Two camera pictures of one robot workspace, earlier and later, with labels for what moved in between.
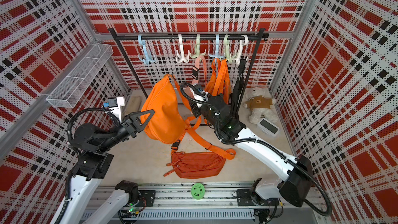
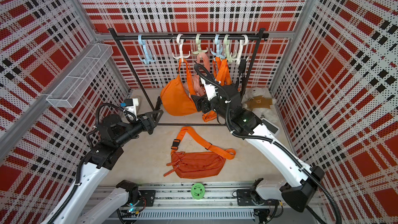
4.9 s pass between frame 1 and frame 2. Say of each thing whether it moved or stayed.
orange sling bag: stayed
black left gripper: moved
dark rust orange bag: stayed
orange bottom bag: moved
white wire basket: stayed
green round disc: stayed
